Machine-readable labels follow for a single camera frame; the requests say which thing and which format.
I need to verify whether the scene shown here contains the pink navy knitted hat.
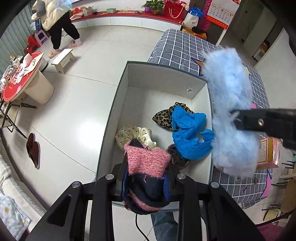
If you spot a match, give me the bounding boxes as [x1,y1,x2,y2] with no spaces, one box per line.
[122,139,171,215]

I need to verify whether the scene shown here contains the light blue fluffy cloth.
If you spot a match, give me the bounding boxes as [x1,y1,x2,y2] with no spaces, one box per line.
[203,48,260,178]

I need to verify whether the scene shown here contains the blue plastic bag bundle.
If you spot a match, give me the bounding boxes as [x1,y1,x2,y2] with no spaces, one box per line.
[171,106,215,161]

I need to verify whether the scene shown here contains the cream polka dot scrunchie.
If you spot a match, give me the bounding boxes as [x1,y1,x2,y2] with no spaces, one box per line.
[115,126,157,150]

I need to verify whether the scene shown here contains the leopard print scrunchie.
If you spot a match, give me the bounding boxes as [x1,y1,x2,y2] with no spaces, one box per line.
[152,102,194,131]

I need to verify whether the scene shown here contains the dark knitted scrunchie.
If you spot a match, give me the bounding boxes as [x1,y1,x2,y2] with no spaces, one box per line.
[166,144,190,170]

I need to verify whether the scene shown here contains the pink red carton box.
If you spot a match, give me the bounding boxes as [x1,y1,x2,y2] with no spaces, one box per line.
[256,137,281,170]

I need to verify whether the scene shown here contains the operator jeans legs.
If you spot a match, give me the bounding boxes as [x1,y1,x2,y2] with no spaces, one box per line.
[151,211,178,241]

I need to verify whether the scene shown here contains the dark red slippers pair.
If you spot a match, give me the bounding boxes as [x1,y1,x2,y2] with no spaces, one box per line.
[26,133,40,169]

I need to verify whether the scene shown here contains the grey checkered star rug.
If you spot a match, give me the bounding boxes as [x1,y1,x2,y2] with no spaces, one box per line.
[149,29,272,209]

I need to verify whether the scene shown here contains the grey storage box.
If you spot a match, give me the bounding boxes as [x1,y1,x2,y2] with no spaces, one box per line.
[96,61,213,178]

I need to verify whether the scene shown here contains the white paper shopping bag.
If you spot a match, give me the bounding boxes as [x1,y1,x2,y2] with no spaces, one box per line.
[183,7,205,29]

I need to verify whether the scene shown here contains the round red top table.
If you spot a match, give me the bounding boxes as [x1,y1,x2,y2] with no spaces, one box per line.
[1,51,54,105]

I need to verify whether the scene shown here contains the red gift bag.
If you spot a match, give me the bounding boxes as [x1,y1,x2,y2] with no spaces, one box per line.
[164,0,186,19]

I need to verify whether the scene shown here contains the small white wooden stool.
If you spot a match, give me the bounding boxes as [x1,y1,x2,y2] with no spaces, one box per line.
[51,48,76,74]

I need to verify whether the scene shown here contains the green potted plant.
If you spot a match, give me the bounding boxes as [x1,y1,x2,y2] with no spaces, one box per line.
[142,0,165,15]

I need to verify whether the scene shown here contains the standing person cream jacket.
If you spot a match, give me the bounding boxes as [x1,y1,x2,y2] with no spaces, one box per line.
[31,0,82,59]

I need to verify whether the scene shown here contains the wall calendar red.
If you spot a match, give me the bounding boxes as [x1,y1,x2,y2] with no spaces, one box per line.
[205,0,241,30]

